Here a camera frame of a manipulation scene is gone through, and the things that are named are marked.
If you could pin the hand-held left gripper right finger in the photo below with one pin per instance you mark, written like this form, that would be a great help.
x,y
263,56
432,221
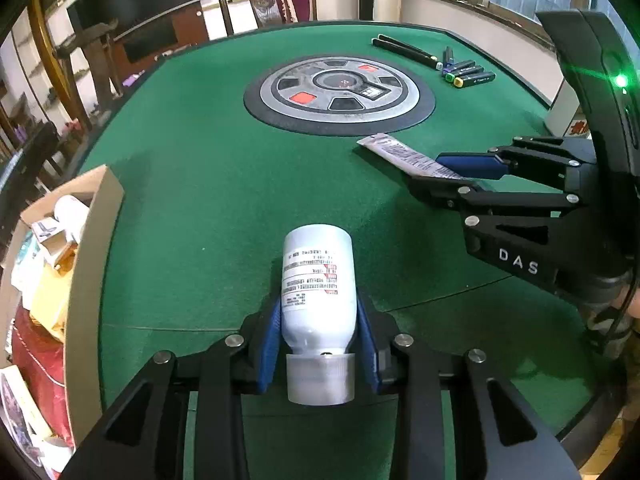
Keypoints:
x,y
367,350

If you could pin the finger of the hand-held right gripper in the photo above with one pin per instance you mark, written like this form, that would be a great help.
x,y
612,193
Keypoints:
x,y
470,166
440,191

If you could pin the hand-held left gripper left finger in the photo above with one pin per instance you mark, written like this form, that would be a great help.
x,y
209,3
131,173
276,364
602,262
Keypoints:
x,y
270,345

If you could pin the silver sachet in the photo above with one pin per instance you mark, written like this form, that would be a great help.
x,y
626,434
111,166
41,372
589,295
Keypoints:
x,y
395,149

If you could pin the white plastic bottle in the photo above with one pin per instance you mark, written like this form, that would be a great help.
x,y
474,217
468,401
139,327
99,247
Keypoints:
x,y
317,280

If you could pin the cardboard box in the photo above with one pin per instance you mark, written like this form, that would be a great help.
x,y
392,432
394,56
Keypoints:
x,y
90,260

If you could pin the red packet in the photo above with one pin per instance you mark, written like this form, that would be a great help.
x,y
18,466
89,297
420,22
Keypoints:
x,y
40,360

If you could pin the green cap marker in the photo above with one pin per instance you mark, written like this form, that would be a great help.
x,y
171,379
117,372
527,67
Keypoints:
x,y
465,72

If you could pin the purple cap marker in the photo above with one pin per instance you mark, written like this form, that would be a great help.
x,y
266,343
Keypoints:
x,y
462,65

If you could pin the white liquor bottle red cap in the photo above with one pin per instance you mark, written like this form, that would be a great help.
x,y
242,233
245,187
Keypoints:
x,y
562,110

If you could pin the dark marker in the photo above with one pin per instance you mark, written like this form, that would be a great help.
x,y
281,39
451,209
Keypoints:
x,y
448,56

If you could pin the round table control panel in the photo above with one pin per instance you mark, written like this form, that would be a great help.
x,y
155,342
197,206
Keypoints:
x,y
300,90

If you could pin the white bottle green label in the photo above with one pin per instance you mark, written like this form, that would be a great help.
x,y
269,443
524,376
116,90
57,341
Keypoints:
x,y
70,215

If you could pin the fairy print lunch box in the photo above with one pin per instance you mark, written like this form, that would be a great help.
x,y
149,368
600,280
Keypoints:
x,y
20,410

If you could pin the black keyboard piano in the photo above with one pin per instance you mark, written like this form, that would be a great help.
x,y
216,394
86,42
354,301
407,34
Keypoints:
x,y
25,170

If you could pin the dark wooden chair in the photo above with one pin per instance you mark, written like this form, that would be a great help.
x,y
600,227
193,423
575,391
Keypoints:
x,y
95,55

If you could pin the black television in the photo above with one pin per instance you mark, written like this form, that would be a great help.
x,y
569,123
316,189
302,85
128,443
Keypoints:
x,y
135,0

